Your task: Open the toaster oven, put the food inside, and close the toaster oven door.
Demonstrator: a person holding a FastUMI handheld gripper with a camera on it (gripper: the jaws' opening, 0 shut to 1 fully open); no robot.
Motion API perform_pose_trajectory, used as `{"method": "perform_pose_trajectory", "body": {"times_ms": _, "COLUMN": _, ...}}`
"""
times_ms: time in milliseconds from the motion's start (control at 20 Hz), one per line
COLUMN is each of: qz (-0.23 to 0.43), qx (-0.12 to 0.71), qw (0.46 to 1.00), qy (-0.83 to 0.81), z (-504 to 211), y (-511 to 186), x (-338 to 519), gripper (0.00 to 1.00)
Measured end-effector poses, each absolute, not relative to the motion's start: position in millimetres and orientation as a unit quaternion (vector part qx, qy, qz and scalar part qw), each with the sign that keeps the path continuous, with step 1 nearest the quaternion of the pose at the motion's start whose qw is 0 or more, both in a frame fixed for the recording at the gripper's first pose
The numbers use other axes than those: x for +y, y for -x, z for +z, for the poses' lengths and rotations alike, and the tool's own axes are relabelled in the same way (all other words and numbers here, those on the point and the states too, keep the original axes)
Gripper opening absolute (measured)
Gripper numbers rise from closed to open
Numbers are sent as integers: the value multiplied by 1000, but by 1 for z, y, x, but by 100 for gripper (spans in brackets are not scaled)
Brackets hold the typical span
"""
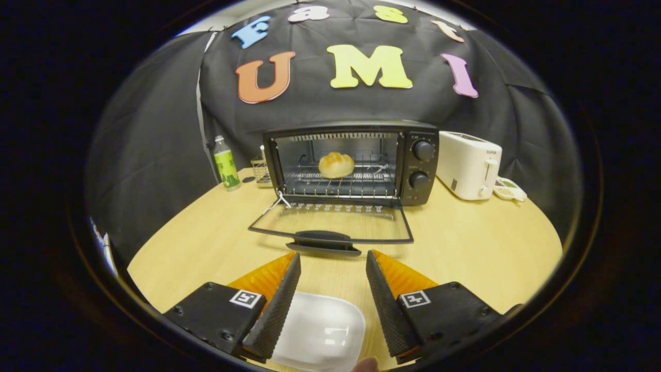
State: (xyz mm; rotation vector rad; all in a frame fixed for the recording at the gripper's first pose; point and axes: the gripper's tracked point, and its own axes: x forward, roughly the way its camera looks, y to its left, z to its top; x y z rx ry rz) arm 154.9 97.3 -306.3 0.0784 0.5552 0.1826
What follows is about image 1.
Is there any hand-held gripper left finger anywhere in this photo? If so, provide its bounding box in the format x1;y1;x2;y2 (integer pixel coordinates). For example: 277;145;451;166
164;252;302;362

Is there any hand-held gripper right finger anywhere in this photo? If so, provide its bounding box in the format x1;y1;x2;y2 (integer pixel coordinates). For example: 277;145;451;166
366;250;522;364

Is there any black toaster oven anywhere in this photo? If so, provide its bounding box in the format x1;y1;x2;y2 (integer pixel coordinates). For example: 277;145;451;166
248;120;440;257

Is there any golden bread roll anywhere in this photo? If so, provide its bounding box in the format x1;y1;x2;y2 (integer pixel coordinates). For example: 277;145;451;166
319;151;355;179

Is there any white pop-up toaster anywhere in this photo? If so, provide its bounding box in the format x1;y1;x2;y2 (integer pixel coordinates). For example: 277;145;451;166
436;131;502;201

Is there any white square plate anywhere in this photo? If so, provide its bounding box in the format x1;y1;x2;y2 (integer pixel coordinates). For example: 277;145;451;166
271;291;366;372

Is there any green label plastic bottle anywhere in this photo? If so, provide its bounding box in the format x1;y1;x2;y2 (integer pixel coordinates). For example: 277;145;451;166
213;135;242;191

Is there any divided white snack dish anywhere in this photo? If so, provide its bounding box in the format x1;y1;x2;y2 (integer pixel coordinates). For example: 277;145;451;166
493;177;528;202

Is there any small wire basket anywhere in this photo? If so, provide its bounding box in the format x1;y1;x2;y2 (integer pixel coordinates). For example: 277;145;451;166
251;146;273;187

